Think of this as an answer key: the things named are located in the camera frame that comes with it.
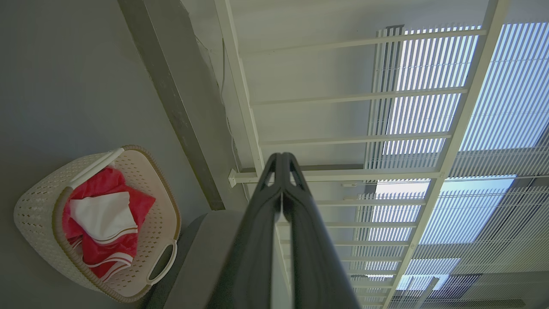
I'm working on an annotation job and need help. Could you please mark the red and white garment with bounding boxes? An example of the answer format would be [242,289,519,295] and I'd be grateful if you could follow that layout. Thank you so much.
[62,167,156,282]

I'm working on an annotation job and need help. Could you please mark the cream plastic laundry basket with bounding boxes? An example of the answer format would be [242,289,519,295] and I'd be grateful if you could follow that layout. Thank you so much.
[14,145,181,303]

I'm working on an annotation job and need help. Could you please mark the white wooden railing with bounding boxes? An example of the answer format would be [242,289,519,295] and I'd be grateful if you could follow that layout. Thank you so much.
[214,0,512,309]

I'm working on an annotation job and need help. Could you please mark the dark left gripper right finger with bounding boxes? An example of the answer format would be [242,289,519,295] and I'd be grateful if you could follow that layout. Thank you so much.
[282,153,361,309]

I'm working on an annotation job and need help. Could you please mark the grey fabric sofa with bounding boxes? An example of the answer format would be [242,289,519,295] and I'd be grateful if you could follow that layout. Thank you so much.
[142,209,246,309]

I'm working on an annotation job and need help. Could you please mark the grey power cable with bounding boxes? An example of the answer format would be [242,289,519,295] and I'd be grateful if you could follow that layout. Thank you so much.
[220,39,250,202]

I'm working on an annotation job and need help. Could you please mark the raised concrete step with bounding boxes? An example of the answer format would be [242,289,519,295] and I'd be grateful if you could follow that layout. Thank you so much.
[118,0,260,211]

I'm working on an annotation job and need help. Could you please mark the white window blinds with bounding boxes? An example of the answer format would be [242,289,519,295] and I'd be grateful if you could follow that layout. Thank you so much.
[343,21,549,309]

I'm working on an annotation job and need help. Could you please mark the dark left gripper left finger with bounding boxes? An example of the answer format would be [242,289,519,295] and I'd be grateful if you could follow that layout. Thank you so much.
[206,153,283,309]

